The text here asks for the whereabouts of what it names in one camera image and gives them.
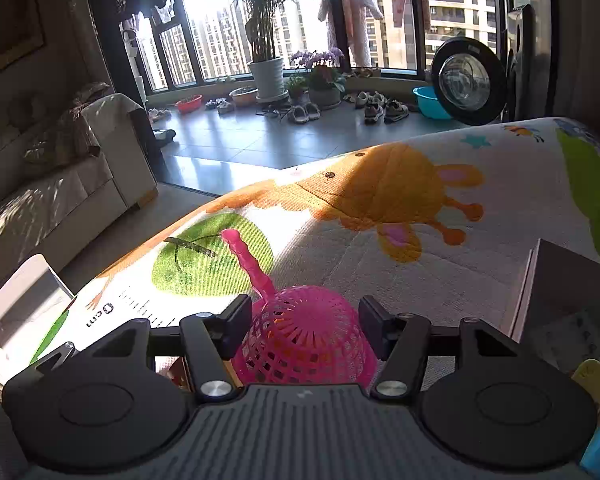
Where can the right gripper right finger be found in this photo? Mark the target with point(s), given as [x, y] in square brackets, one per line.
[399, 341]

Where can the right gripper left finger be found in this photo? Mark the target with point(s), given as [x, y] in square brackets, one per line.
[208, 341]

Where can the pink plastic strainer basket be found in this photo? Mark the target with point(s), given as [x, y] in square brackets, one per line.
[302, 334]

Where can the yellow cheese toy keychain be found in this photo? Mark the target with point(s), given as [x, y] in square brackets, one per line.
[587, 375]

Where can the colourful cartoon play mat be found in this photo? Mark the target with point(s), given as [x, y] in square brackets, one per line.
[439, 225]

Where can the pink cardboard box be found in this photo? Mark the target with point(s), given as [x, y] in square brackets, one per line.
[555, 308]

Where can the beige sofa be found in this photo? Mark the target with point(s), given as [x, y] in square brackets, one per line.
[65, 177]

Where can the red plastic basin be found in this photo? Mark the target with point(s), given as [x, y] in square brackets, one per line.
[189, 105]

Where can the blue plastic basin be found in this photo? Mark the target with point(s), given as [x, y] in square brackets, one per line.
[429, 104]

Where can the flower pot with orchids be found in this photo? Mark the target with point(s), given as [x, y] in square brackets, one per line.
[317, 74]

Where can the washing machine door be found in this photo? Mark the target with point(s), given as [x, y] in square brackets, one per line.
[469, 81]

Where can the tall potted palm plant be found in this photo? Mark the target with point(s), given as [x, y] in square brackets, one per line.
[266, 65]

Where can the beige curtain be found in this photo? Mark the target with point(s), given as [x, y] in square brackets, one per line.
[576, 60]

